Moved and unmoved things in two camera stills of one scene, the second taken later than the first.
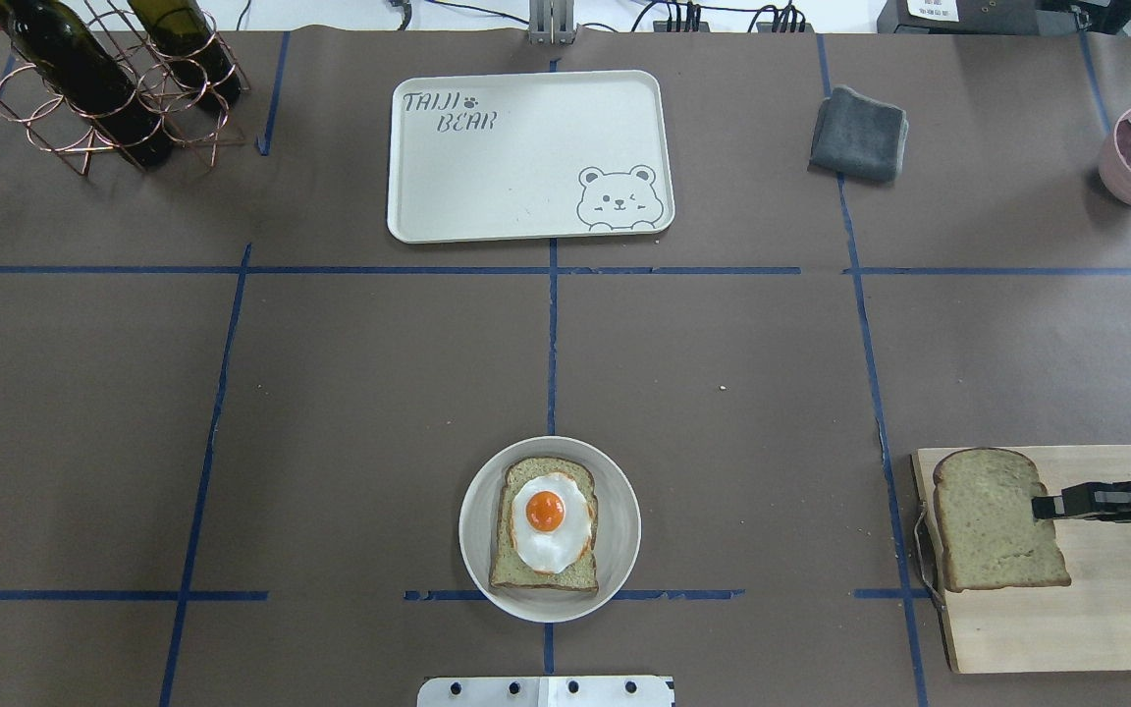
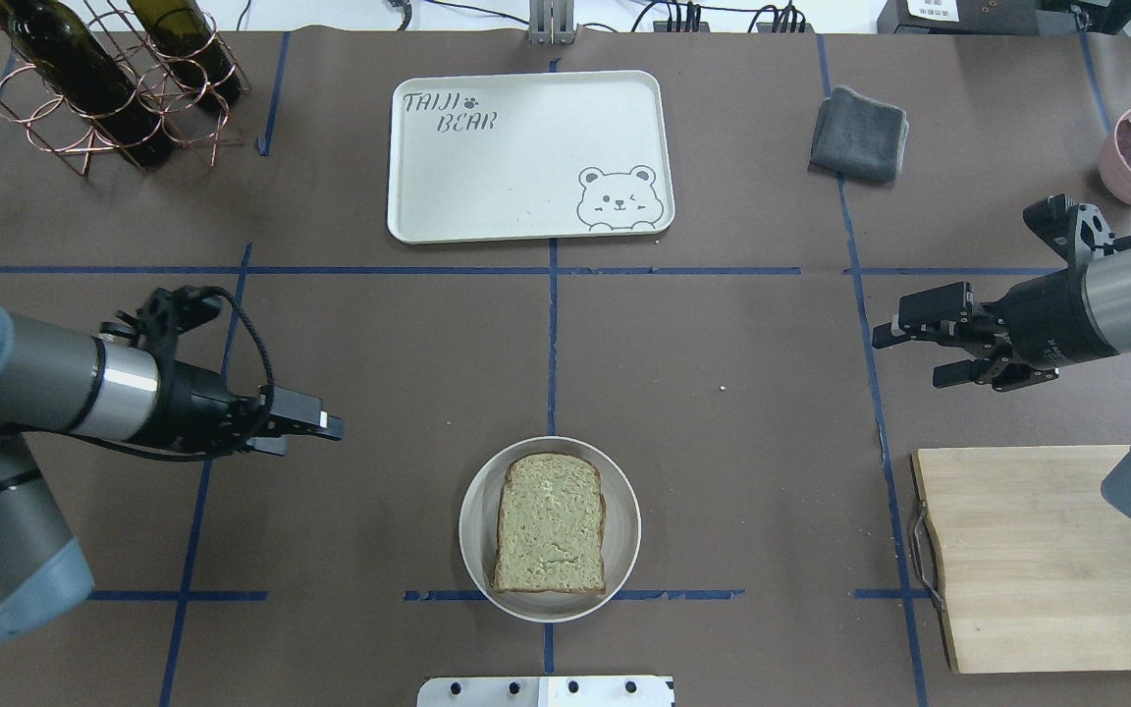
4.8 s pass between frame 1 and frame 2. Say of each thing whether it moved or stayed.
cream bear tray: stayed
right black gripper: moved
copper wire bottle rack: stayed
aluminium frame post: stayed
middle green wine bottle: stayed
